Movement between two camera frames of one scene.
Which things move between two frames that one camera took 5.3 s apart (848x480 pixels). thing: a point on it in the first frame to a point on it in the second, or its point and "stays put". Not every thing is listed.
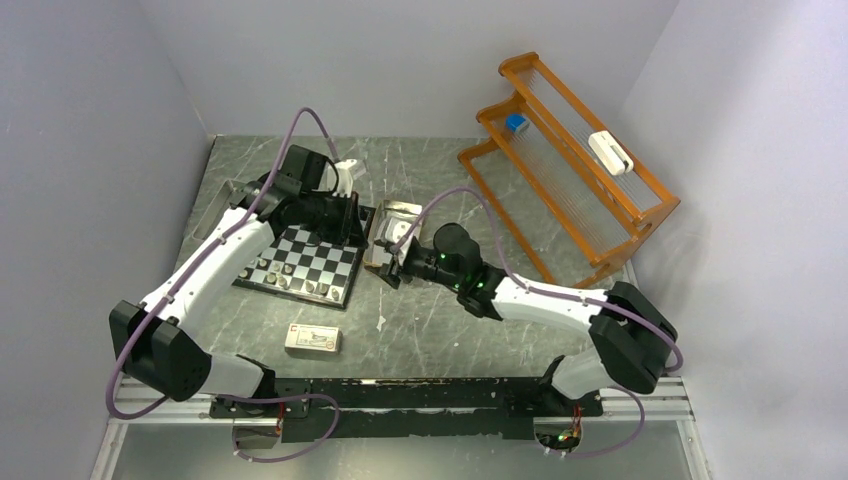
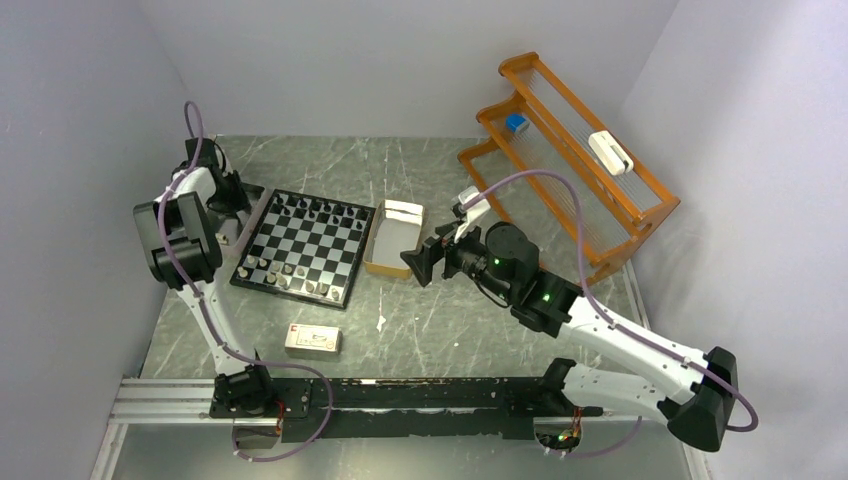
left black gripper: [348, 227] to [240, 202]
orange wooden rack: [576, 198] stays put
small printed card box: [313, 339] stays put
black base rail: [377, 408] stays put
